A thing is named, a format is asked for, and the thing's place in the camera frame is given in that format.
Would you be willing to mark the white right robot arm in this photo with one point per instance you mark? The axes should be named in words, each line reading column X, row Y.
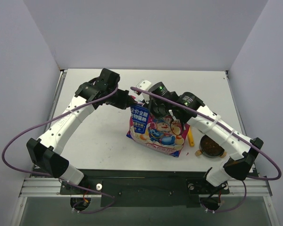
column 191, row 110

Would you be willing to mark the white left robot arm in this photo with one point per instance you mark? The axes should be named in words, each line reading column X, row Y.
column 46, row 150

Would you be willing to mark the aluminium front frame rail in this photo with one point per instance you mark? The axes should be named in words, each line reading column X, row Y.
column 50, row 187

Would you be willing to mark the black fish print bowl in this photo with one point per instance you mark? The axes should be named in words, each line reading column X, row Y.
column 213, row 140

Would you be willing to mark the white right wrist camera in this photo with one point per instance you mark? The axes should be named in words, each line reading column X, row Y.
column 144, row 85

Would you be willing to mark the pink pet food bag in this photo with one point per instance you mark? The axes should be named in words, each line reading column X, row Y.
column 164, row 135

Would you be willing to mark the yellow plastic scoop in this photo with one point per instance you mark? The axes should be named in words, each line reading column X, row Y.
column 190, row 138

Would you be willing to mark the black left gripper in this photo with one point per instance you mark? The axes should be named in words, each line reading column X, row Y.
column 128, row 101

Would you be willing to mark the black mounting base plate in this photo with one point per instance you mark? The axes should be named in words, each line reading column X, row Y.
column 132, row 188

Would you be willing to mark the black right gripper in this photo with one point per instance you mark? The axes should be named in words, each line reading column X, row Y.
column 156, row 109

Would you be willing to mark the aluminium table edge rail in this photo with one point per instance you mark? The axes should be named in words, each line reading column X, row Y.
column 58, row 90

